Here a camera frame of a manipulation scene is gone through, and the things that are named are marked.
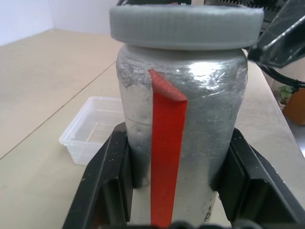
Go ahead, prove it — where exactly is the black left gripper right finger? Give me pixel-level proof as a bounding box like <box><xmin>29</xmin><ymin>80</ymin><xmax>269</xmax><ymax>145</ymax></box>
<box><xmin>209</xmin><ymin>127</ymin><xmax>305</xmax><ymax>229</ymax></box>

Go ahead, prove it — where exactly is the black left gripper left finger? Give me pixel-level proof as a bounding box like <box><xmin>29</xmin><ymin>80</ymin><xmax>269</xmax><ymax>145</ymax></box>
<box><xmin>62</xmin><ymin>123</ymin><xmax>135</xmax><ymax>229</ymax></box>

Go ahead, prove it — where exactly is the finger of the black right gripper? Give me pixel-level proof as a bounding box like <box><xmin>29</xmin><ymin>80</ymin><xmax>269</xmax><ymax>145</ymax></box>
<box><xmin>248</xmin><ymin>0</ymin><xmax>305</xmax><ymax>69</ymax></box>

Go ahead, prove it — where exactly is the silver foil-wrapped jar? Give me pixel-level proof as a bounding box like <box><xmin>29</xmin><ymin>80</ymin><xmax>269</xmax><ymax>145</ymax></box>
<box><xmin>115</xmin><ymin>44</ymin><xmax>250</xmax><ymax>229</ymax></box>

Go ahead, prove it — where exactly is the grey screw lid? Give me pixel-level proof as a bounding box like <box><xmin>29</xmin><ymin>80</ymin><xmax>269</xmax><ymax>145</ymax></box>
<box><xmin>109</xmin><ymin>3</ymin><xmax>264</xmax><ymax>51</ymax></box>

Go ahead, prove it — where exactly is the clear plastic box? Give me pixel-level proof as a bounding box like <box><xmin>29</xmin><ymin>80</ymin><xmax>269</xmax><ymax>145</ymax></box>
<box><xmin>59</xmin><ymin>96</ymin><xmax>124</xmax><ymax>166</ymax></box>

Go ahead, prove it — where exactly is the orange-brown box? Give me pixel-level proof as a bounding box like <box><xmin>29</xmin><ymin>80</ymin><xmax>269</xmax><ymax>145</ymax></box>
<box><xmin>283</xmin><ymin>87</ymin><xmax>305</xmax><ymax>127</ymax></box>

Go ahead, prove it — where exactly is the small green plant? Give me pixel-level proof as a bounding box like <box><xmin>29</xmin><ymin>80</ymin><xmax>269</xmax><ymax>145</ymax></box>
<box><xmin>278</xmin><ymin>85</ymin><xmax>294</xmax><ymax>105</ymax></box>

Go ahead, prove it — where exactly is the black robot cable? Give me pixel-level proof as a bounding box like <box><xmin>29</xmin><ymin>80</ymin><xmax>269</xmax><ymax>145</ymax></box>
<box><xmin>258</xmin><ymin>61</ymin><xmax>305</xmax><ymax>89</ymax></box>

